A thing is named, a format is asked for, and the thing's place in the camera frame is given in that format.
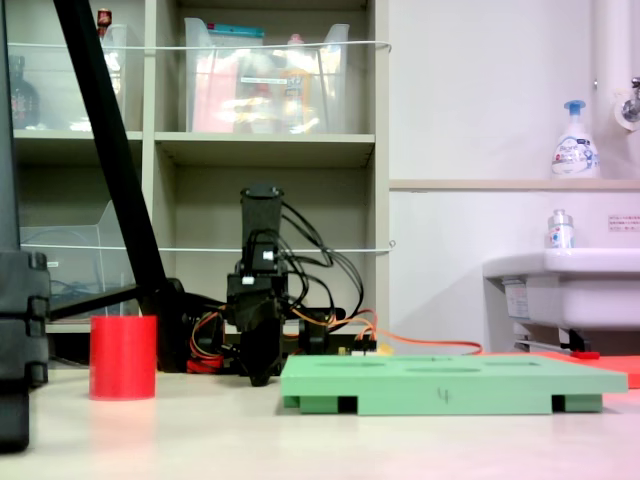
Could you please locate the beige shelf unit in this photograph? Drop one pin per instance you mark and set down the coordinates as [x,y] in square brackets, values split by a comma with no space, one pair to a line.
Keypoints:
[265,145]

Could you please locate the clear empty plastic bin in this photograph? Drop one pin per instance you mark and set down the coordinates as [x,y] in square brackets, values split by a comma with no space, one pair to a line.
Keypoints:
[75,270]

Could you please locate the large clear storage bin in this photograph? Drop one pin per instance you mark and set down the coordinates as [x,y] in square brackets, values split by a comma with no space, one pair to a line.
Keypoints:
[225,90]

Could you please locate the notched black stack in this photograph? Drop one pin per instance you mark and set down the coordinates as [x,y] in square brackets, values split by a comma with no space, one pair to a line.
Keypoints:
[20,320]

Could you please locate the black tripod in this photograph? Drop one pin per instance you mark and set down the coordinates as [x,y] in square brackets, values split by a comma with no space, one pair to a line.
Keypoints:
[107,135]

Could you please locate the small clear sanitizer bottle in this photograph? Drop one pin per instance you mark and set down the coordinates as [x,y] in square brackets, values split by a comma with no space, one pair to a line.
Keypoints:
[561,232]

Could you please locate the orange labelled bottle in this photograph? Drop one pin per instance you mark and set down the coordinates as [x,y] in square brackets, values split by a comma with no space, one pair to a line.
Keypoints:
[296,85]

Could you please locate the green shape sorting board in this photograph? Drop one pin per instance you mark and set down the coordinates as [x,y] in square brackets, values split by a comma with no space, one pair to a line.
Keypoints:
[425,395]

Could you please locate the metal faucet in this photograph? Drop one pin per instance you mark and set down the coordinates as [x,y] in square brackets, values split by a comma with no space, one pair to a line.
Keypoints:
[631,107]

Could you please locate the red cylinder block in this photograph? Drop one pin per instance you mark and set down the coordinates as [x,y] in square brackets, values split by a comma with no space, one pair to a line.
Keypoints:
[122,357]

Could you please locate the orange flat block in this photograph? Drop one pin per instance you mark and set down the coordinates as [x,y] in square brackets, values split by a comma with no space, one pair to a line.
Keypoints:
[615,367]

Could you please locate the brown bottle with red cap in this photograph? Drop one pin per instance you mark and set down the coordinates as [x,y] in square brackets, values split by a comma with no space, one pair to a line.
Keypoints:
[104,20]

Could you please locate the white pump soap bottle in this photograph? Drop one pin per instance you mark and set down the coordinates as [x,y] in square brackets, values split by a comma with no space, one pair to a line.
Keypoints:
[575,150]

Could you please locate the white wall notice label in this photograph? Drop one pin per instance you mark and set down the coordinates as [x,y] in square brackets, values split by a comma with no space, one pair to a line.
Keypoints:
[624,223]

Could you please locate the dark round glass bottle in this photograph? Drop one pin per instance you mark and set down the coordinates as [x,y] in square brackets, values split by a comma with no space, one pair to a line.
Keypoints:
[22,100]

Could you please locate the white sink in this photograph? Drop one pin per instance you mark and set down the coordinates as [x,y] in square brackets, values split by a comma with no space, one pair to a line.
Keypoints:
[575,285]

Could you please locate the clear bin with bottles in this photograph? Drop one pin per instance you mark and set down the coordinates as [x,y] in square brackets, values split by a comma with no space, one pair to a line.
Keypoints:
[55,90]

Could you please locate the dark grey upright post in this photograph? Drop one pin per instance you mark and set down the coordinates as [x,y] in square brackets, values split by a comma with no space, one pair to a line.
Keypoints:
[7,150]

